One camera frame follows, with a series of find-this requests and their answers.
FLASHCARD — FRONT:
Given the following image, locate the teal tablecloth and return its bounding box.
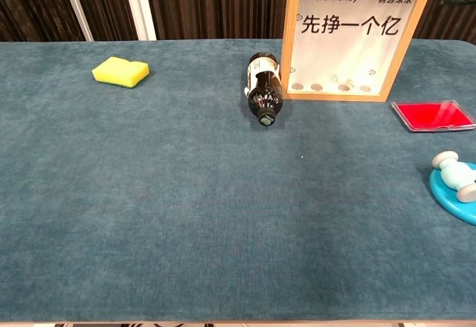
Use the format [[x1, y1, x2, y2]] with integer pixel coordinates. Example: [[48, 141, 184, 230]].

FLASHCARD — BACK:
[[0, 39, 476, 323]]

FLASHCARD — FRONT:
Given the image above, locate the red ink pad case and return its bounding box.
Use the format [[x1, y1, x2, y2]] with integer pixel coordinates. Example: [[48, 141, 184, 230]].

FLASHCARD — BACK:
[[390, 99, 476, 133]]

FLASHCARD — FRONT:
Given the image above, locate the yellow sponge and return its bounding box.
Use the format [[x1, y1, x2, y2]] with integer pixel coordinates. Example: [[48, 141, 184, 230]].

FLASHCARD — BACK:
[[91, 56, 150, 89]]

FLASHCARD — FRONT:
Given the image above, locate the thin grey partition post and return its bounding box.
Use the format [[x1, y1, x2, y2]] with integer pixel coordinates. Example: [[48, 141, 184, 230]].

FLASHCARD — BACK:
[[57, 0, 94, 42]]

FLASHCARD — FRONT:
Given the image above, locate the dark pleated curtain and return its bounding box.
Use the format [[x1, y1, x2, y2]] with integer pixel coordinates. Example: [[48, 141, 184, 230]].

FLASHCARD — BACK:
[[0, 0, 476, 44]]

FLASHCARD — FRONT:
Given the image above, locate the dark glass bottle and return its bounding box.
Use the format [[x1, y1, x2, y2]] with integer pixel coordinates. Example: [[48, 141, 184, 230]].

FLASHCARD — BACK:
[[243, 52, 285, 127]]

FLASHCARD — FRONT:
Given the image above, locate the light blue toy roller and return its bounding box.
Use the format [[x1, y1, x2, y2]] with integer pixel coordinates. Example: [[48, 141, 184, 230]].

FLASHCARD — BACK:
[[431, 150, 476, 204]]

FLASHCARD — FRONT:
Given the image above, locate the blue round plate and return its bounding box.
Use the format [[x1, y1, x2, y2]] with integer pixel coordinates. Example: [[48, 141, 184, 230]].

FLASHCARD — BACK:
[[428, 162, 476, 227]]

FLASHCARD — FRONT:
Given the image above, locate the wooden framed money box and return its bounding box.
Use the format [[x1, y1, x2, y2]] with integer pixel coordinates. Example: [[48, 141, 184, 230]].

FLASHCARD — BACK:
[[280, 0, 436, 103]]

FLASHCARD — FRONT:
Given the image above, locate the wide white partition post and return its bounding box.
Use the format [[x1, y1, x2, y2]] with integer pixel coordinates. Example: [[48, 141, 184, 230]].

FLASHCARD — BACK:
[[120, 0, 158, 41]]

